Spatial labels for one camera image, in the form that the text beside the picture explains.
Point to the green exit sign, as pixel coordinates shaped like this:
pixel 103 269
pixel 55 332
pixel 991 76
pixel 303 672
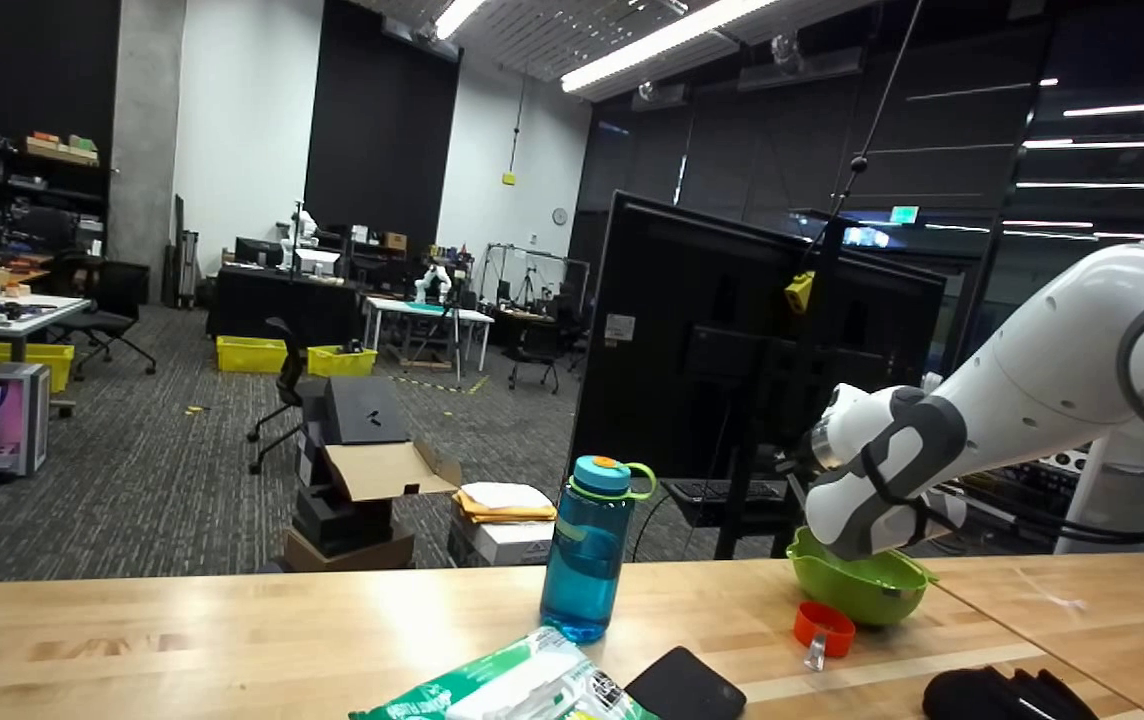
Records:
pixel 904 216

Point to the yellow floor bin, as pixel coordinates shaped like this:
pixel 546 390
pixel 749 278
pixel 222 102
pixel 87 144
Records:
pixel 250 354
pixel 343 363
pixel 14 363

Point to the green wipes packet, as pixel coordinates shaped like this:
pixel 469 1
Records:
pixel 494 684

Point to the green plastic bowl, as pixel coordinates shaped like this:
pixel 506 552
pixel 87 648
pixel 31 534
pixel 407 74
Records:
pixel 873 593

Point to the long ceiling light strip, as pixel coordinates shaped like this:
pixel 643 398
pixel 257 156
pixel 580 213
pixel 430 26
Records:
pixel 667 43

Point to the white lab table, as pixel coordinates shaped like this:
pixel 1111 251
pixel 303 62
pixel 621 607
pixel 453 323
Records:
pixel 427 318

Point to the black folded cloth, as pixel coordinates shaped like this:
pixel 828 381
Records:
pixel 996 696

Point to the dark box with label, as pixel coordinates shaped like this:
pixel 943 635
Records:
pixel 360 411

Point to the black partition panel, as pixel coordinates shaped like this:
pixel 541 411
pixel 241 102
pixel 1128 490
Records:
pixel 706 347

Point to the black square wallet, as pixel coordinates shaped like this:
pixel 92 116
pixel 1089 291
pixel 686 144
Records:
pixel 686 684

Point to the orange measuring cup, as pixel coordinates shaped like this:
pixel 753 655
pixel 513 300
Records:
pixel 821 627

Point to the black office chair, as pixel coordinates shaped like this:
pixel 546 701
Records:
pixel 115 300
pixel 287 387

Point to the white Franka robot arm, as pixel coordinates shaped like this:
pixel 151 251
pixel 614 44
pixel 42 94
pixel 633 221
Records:
pixel 1066 375

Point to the black lab bench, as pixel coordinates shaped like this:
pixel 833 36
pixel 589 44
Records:
pixel 279 305

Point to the open cardboard box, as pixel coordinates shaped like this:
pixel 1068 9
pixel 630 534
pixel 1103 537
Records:
pixel 385 470

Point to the blue water bottle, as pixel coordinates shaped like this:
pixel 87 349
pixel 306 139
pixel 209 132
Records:
pixel 584 563

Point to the short ceiling light strip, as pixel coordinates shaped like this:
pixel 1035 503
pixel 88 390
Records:
pixel 457 18

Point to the yellow paper tag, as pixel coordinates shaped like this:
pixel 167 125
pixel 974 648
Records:
pixel 800 295

